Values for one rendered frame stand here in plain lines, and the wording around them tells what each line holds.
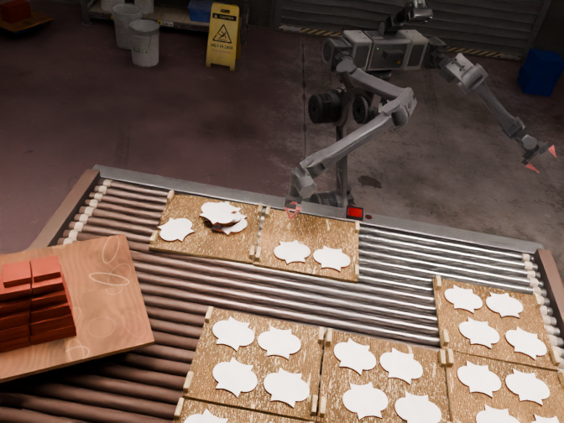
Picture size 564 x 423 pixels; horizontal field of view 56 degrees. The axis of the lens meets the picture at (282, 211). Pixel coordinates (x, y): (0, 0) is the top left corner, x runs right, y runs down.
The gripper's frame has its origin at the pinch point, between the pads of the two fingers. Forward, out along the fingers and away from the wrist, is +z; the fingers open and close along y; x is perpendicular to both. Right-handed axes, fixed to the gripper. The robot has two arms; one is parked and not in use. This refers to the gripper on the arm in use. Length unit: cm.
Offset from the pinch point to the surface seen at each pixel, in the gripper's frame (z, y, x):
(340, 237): 9.0, -1.2, -21.8
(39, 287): -25, -82, 63
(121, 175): 10, 17, 79
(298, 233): 8.9, -3.7, -4.1
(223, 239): 8.8, -15.0, 25.4
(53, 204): 101, 90, 159
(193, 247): 8.8, -22.2, 36.0
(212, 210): 1.8, -6.2, 32.1
